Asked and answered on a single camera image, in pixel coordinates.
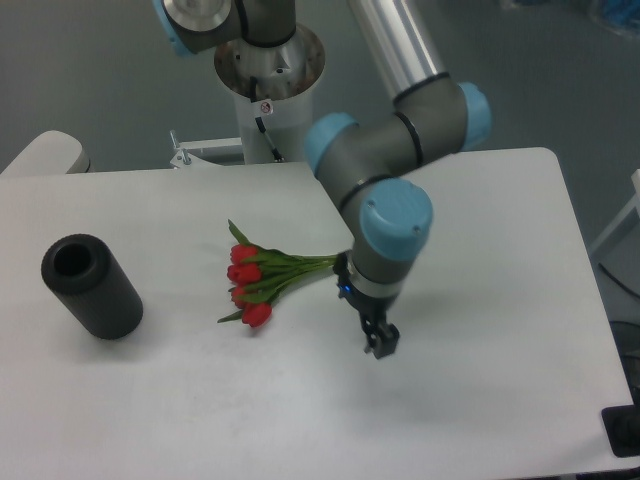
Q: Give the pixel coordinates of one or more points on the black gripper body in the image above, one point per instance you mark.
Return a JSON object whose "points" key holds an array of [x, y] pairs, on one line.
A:
{"points": [[371, 300]]}

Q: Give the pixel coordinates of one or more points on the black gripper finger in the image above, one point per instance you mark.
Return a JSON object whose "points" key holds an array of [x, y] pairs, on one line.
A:
{"points": [[369, 332], [383, 340]]}

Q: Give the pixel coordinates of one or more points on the red tulip bouquet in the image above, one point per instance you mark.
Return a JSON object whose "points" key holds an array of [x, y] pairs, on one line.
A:
{"points": [[260, 276]]}

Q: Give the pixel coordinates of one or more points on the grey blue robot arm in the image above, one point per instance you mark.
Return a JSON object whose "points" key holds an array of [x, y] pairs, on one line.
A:
{"points": [[362, 169]]}

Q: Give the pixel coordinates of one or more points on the black table grommet box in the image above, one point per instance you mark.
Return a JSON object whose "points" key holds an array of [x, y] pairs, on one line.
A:
{"points": [[622, 428]]}

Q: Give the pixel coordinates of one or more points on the black ribbed cylinder vase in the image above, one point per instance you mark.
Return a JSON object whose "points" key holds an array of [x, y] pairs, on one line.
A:
{"points": [[82, 272]]}

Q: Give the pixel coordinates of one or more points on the white chair armrest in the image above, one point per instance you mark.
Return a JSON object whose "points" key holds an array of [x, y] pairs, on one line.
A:
{"points": [[50, 153]]}

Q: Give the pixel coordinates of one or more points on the blue plastic bag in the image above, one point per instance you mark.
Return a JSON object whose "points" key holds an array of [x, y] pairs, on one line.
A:
{"points": [[619, 16]]}

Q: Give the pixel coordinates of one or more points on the white metal base bracket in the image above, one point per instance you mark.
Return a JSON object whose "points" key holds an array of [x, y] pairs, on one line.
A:
{"points": [[210, 152]]}

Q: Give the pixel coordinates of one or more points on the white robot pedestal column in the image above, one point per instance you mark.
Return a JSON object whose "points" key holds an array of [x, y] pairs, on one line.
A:
{"points": [[272, 89]]}

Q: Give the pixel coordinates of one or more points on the white furniture frame right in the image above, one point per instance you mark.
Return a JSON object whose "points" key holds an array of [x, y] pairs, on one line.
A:
{"points": [[618, 228]]}

